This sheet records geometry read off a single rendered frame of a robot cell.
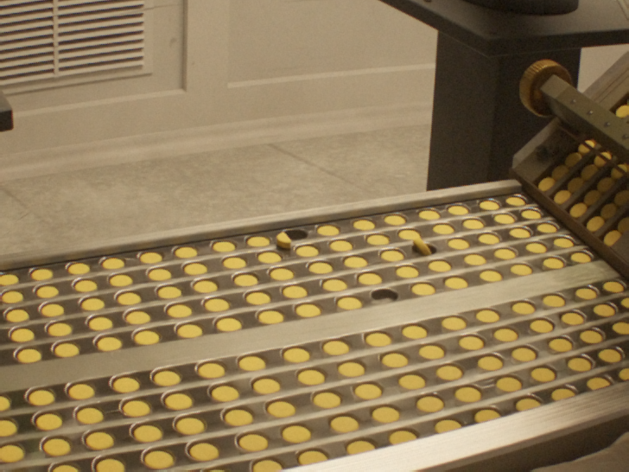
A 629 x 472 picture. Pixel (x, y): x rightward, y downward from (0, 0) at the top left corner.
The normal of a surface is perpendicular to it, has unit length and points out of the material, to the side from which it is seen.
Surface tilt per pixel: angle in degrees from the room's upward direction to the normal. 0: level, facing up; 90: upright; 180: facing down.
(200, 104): 90
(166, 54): 90
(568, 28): 0
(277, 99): 90
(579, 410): 0
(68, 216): 0
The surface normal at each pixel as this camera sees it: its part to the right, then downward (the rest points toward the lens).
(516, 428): 0.04, -0.89
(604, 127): -0.54, -0.62
